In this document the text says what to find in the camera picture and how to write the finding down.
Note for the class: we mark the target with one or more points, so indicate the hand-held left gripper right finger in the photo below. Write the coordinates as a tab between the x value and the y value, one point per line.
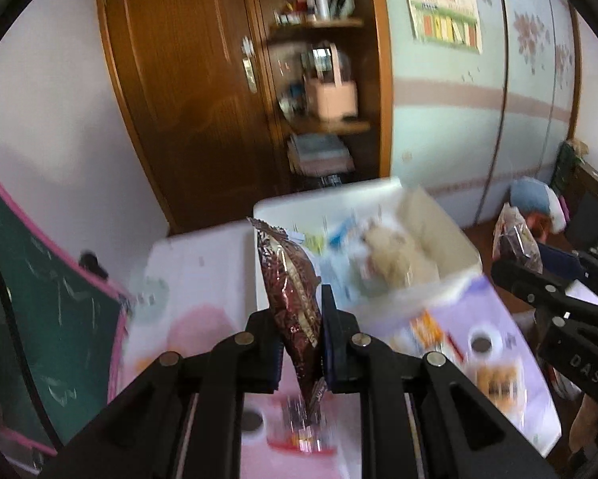
329	354

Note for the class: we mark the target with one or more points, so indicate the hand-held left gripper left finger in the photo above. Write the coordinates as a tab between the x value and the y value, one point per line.
275	362

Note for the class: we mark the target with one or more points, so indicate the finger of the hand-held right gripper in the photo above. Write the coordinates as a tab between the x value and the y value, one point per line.
553	258
543	284

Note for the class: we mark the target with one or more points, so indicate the clear packet of brown nuts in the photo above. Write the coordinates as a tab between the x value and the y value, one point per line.
516	237

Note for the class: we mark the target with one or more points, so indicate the dark brown shiny snack packet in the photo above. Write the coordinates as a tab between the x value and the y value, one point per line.
289	299

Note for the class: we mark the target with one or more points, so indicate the white grey snack packet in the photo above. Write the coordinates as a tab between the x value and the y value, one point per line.
340	242

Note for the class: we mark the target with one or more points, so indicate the clear puffed snack packet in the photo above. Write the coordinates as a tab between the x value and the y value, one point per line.
394	259

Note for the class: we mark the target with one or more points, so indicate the white plastic bin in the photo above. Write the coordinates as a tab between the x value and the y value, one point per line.
428	279

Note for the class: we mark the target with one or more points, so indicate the person's right hand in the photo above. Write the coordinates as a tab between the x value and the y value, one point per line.
586	426

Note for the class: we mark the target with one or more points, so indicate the blue plush pillow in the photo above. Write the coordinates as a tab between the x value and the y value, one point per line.
531	197

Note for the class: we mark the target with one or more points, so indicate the dark wooden furniture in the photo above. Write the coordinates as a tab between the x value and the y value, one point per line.
591	199

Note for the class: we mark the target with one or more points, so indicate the clear packet with red label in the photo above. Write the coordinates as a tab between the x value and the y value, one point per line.
304	434

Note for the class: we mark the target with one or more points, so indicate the orange snack packet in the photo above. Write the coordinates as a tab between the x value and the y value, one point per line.
501	385
428	330

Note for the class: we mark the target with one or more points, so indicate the cartoon printed tablecloth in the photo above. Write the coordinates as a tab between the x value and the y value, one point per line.
199	279

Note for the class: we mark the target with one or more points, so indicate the pale blue floral wardrobe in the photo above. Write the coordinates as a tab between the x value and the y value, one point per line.
453	134

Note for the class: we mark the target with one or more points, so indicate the stack of books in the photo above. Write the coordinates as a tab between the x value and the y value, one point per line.
319	152

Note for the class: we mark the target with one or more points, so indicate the black easel knob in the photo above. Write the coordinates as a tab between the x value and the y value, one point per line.
93	264

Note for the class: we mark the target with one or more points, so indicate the brown wooden corner shelf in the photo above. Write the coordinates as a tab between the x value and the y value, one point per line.
379	85

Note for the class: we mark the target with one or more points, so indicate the brown wooden door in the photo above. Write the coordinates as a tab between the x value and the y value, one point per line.
179	85

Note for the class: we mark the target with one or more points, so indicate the clear plastic bottle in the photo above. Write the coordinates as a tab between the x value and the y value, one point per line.
320	4

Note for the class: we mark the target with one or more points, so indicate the green chalkboard with pink frame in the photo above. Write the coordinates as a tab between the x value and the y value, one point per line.
29	309

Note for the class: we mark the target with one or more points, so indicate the wall poster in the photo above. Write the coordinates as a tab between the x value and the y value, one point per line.
441	12

